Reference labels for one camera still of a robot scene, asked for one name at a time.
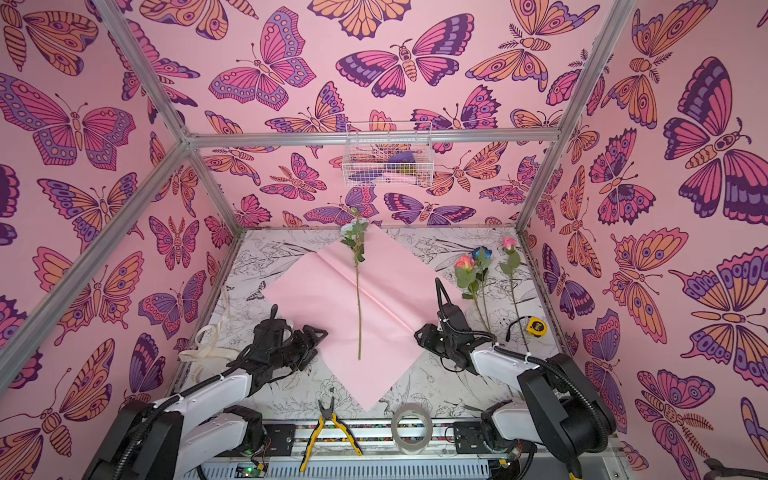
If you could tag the aluminium front rail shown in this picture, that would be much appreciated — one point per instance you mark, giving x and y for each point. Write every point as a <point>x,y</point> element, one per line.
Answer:
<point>329,455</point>

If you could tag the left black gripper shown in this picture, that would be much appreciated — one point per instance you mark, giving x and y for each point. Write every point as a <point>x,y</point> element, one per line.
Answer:
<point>306,347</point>

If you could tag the cream ribbon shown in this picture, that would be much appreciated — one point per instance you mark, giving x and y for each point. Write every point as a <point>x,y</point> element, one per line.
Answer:
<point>206,340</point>

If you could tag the yellow tape measure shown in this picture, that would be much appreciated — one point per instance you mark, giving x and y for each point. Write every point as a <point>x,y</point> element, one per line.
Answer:
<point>531,325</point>

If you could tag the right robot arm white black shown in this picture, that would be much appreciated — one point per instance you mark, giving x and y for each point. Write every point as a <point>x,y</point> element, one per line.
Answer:
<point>564,412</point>

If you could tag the blue fake rose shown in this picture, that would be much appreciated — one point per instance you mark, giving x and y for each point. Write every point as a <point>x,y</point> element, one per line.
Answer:
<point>482,258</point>

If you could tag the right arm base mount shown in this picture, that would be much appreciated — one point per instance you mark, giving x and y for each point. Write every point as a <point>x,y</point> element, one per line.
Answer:
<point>481,437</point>

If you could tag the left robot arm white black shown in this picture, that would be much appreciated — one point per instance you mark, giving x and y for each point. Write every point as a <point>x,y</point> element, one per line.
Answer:
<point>170,437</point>

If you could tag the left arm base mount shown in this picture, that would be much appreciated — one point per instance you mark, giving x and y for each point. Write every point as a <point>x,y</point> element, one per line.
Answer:
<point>270,440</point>

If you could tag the white fake rose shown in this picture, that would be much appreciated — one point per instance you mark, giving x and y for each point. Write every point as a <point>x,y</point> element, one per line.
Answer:
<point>353,236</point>

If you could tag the small pink fake rose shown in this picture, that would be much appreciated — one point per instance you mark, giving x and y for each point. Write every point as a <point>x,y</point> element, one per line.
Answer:
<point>509,267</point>

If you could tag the clear tape roll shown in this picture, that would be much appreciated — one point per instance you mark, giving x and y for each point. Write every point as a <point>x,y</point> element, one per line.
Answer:
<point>411,428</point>

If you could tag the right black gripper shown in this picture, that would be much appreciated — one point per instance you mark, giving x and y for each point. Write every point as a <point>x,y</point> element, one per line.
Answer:
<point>437,339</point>

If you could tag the purple pink wrapping paper sheet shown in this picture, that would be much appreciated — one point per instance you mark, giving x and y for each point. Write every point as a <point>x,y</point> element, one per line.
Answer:
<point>370,311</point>

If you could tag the pink orange fake rose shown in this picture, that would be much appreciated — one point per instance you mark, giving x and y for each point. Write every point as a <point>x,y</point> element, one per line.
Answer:
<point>471,289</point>

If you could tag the white wire basket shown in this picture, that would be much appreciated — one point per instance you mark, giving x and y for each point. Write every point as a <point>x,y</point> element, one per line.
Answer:
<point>391,153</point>

